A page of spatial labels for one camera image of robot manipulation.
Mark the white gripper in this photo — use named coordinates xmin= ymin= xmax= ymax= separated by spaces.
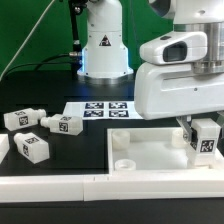
xmin=134 ymin=63 xmax=224 ymax=147

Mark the white square table top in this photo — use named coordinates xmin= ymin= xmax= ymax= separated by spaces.
xmin=107 ymin=127 xmax=224 ymax=182

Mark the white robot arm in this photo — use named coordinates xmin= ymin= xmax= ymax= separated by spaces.
xmin=78 ymin=0 xmax=224 ymax=120

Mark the white U-shaped fence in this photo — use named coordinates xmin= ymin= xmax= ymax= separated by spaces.
xmin=0 ymin=129 xmax=224 ymax=203

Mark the white marker tag sheet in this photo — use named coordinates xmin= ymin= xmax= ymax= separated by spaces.
xmin=63 ymin=101 xmax=140 ymax=120

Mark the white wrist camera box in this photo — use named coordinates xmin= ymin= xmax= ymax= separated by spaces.
xmin=140 ymin=31 xmax=208 ymax=65

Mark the black cable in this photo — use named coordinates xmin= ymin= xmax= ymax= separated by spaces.
xmin=0 ymin=51 xmax=83 ymax=81

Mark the black camera stand pole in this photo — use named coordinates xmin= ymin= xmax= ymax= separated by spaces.
xmin=68 ymin=0 xmax=88 ymax=79

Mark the white cable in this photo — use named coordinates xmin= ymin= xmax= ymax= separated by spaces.
xmin=0 ymin=0 xmax=57 ymax=83

